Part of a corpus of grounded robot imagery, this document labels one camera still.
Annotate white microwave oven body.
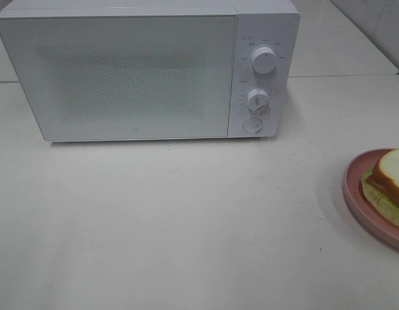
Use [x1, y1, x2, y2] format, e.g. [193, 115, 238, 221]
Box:
[0, 1, 300, 140]

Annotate sandwich with lettuce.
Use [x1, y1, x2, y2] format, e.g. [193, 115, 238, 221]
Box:
[361, 149, 399, 228]

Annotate round white door button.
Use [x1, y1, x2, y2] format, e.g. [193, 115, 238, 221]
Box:
[243, 118, 263, 134]

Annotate upper white round knob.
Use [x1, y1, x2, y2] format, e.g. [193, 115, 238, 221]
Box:
[251, 45, 278, 74]

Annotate white microwave door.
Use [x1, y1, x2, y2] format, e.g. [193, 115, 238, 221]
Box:
[0, 15, 236, 141]

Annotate lower white timer knob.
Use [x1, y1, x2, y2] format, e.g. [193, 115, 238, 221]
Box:
[247, 88, 272, 112]

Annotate pink round plate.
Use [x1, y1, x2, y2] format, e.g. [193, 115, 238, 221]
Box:
[342, 149, 399, 251]

